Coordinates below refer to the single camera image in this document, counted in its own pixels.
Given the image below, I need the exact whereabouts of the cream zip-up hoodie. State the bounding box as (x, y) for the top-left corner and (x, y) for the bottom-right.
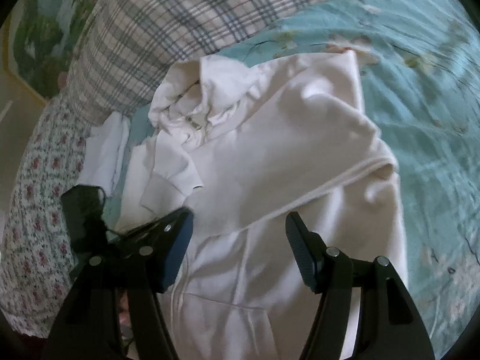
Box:
(115, 50), (408, 359)

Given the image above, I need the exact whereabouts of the person's left hand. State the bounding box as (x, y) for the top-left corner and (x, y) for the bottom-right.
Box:
(119, 292), (131, 327)

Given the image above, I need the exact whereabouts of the white folded towel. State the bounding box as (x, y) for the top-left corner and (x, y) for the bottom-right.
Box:
(76, 111), (130, 197)

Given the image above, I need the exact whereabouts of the pink floral quilt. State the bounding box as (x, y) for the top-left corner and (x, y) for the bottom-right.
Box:
(1, 97), (90, 338)

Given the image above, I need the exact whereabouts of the plaid checked pillow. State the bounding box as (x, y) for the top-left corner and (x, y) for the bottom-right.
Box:
(62, 0), (326, 124)

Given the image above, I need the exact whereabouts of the teal floral bed sheet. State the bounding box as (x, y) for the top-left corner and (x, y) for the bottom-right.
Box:
(102, 0), (480, 350)

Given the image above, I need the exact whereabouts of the green landscape wall picture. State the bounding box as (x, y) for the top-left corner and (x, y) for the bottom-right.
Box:
(7, 0), (98, 100)

